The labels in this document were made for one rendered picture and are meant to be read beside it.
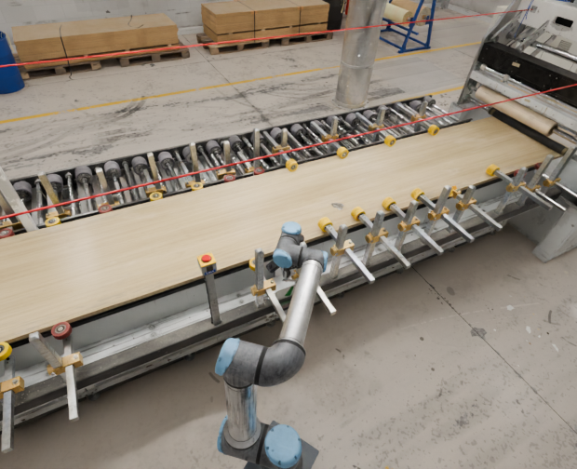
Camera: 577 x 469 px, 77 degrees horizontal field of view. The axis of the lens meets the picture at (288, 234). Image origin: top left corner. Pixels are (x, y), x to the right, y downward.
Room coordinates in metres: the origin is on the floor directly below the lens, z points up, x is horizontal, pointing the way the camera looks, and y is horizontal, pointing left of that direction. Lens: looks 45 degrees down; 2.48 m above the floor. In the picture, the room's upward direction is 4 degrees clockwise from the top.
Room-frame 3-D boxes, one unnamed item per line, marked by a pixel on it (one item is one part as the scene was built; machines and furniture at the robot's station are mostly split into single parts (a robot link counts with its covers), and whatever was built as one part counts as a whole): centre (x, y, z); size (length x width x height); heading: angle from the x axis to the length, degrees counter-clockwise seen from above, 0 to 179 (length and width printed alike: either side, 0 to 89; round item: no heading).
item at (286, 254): (1.08, 0.00, 1.29); 0.12 x 0.12 x 0.09; 79
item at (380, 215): (1.57, -0.51, 0.91); 0.03 x 0.03 x 0.48; 30
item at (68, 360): (0.71, 0.99, 0.82); 0.13 x 0.06 x 0.05; 120
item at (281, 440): (0.44, -0.03, 0.79); 0.17 x 0.15 x 0.18; 79
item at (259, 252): (1.20, 0.14, 0.93); 0.03 x 0.03 x 0.48; 30
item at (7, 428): (0.55, 1.16, 0.80); 0.43 x 0.03 x 0.04; 30
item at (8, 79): (5.16, 4.31, 0.36); 0.59 x 0.57 x 0.73; 32
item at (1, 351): (0.72, 1.26, 0.85); 0.08 x 0.08 x 0.11
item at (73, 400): (0.67, 0.94, 0.82); 0.43 x 0.03 x 0.04; 30
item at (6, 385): (0.59, 1.21, 0.80); 0.13 x 0.06 x 0.05; 120
